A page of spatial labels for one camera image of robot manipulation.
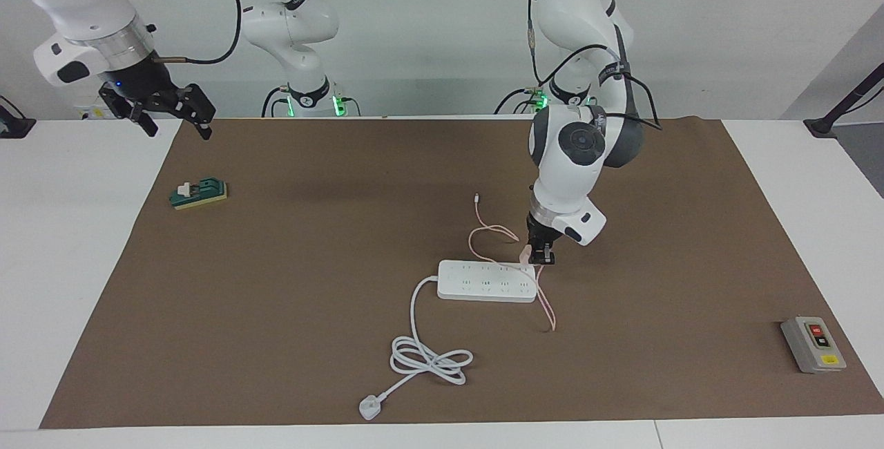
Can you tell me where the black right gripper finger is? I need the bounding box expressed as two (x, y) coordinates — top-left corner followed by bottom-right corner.
(128, 109), (160, 137)
(181, 84), (215, 140)

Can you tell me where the pink charging cable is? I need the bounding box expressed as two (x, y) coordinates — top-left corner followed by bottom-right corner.
(469, 193), (557, 333)

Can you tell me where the white power strip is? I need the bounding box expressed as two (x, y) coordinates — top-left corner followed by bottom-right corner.
(437, 260), (539, 303)

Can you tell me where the black clamp object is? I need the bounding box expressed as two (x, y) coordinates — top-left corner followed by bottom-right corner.
(0, 95), (35, 139)

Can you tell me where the brown table mat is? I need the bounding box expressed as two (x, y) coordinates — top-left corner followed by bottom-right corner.
(39, 116), (884, 429)

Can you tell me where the black stand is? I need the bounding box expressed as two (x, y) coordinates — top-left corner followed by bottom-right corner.
(805, 62), (884, 136)

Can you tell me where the black base cable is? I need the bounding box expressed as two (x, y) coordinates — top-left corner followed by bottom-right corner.
(494, 86), (546, 116)
(261, 86), (291, 118)

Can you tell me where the green knife switch block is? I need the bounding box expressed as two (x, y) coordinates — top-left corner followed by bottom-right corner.
(170, 178), (229, 211)

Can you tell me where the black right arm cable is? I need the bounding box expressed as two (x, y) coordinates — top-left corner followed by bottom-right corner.
(148, 0), (242, 65)

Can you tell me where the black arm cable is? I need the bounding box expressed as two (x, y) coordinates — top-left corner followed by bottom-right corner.
(521, 0), (664, 132)
(148, 0), (242, 65)

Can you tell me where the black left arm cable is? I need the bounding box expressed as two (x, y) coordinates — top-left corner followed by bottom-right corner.
(521, 0), (664, 132)

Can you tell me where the white power cord with plug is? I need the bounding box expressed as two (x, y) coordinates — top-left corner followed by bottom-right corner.
(358, 275), (474, 422)

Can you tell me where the grey on-off switch box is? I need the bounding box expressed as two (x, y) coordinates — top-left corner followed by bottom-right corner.
(780, 316), (847, 374)

